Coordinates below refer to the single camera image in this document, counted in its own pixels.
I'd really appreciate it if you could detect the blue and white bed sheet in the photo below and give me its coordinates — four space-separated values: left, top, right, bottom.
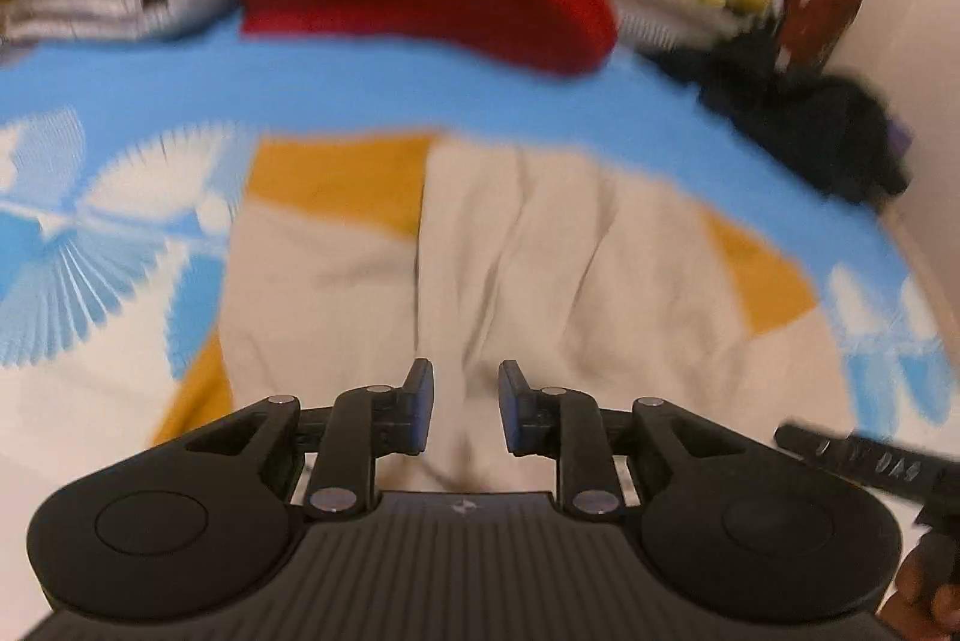
2 22 958 638

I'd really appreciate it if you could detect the beige and mustard garment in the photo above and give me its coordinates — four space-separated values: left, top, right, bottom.
160 136 854 492

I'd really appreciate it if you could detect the person's right hand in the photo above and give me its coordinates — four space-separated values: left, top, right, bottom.
878 545 958 641

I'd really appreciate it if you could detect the black clothes pile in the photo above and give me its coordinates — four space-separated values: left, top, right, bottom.
649 30 910 207

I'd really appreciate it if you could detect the dark red plush cushion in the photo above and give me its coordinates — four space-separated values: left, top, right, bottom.
778 0 862 70

